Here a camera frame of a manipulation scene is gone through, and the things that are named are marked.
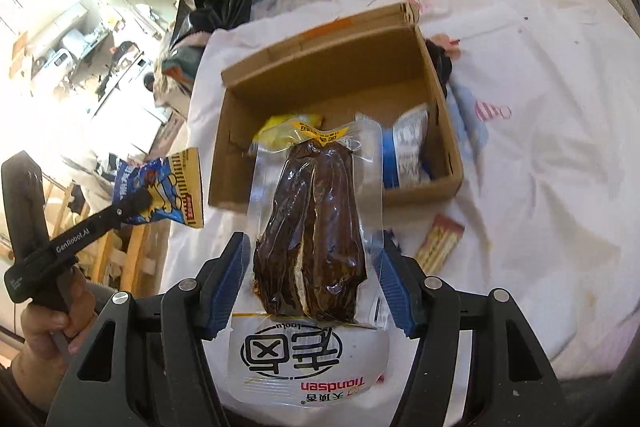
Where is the blue yellow cartoon snack packet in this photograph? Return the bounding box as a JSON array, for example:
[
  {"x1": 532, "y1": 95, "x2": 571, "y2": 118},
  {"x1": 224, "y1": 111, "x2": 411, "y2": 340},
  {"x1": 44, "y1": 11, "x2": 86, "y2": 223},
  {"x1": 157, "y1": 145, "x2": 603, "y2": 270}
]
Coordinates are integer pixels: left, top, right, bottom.
[{"x1": 113, "y1": 147, "x2": 204, "y2": 229}]

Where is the dark brown vacuum-packed snack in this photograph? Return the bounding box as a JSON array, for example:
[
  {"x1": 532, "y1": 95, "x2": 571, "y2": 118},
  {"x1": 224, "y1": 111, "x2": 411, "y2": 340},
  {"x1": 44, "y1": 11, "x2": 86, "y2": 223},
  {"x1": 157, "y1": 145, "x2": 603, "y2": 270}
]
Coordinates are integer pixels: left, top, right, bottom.
[{"x1": 248, "y1": 119, "x2": 383, "y2": 326}]

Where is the person's left hand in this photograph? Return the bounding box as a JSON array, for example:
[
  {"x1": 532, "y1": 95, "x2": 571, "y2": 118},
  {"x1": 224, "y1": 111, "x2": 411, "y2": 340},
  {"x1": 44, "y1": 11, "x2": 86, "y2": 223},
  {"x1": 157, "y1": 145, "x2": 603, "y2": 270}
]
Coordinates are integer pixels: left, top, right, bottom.
[{"x1": 11, "y1": 268, "x2": 96, "y2": 412}]

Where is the tan striped wafer packet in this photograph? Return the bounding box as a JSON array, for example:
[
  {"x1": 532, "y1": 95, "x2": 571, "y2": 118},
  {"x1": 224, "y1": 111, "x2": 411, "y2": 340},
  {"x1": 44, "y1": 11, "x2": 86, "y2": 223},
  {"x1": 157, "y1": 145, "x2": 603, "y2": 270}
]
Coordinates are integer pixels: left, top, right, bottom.
[{"x1": 414, "y1": 213, "x2": 465, "y2": 275}]

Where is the white Tiandsen snack bag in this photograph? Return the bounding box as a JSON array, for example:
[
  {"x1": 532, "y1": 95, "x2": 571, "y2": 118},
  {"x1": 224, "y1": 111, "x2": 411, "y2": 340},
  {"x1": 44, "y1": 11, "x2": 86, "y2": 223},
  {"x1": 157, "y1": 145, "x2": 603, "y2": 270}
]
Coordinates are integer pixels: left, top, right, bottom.
[{"x1": 227, "y1": 313, "x2": 390, "y2": 407}]

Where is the white blue snack packet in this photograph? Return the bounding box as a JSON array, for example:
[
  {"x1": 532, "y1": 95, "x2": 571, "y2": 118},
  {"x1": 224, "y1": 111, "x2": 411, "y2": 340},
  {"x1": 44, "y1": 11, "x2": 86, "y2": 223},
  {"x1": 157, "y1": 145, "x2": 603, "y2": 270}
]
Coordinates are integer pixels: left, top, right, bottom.
[{"x1": 382, "y1": 104, "x2": 431, "y2": 190}]

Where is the yellow snack bag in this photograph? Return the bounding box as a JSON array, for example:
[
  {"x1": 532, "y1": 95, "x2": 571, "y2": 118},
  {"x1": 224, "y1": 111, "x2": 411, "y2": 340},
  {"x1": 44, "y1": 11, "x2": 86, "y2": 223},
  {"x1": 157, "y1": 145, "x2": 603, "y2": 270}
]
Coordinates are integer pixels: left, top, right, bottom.
[{"x1": 252, "y1": 114, "x2": 323, "y2": 150}]

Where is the brown cardboard box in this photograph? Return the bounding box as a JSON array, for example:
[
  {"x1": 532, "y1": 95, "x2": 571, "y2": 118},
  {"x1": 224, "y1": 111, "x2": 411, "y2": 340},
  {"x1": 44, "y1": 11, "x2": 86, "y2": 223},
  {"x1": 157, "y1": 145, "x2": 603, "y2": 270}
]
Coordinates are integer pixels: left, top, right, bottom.
[{"x1": 208, "y1": 0, "x2": 463, "y2": 212}]

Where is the dark grey cloth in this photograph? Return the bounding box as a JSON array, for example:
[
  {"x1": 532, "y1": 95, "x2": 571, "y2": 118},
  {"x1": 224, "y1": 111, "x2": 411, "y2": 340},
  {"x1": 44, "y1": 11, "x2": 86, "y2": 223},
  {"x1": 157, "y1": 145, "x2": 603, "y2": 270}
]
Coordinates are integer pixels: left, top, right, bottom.
[{"x1": 425, "y1": 39, "x2": 452, "y2": 98}]

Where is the white printed bed sheet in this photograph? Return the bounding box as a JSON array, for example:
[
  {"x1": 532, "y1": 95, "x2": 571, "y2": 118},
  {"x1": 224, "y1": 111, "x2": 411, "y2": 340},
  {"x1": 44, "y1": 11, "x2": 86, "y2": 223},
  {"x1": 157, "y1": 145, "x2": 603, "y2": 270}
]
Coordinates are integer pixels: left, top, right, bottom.
[{"x1": 186, "y1": 0, "x2": 639, "y2": 378}]

